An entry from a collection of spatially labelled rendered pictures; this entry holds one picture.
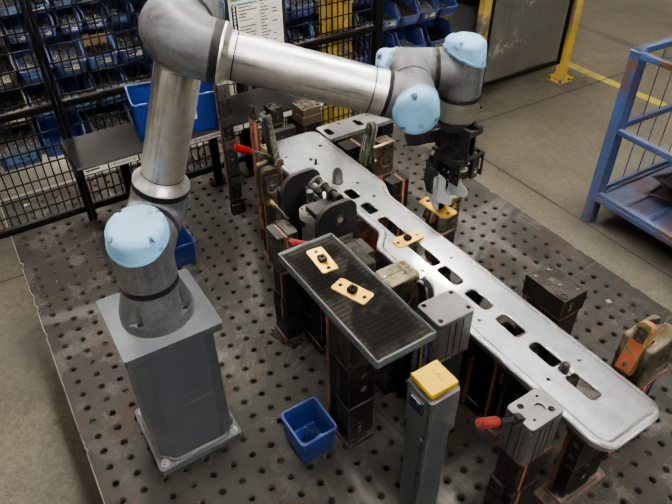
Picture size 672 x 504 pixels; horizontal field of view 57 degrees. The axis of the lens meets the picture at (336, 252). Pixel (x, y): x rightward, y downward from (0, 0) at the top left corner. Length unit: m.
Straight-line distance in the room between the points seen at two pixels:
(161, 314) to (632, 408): 0.94
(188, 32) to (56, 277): 1.35
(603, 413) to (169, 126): 0.99
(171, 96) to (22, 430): 1.83
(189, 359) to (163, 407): 0.13
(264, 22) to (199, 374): 1.38
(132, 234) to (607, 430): 0.96
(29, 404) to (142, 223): 1.70
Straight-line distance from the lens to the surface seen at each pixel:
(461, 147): 1.20
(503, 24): 4.57
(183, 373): 1.37
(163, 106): 1.18
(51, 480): 2.56
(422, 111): 0.99
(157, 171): 1.25
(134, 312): 1.28
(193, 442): 1.55
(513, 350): 1.40
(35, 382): 2.88
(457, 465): 1.57
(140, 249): 1.18
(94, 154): 2.11
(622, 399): 1.39
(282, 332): 1.80
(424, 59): 1.13
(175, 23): 0.99
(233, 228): 2.22
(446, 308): 1.31
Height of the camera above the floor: 2.01
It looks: 39 degrees down
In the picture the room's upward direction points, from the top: 1 degrees counter-clockwise
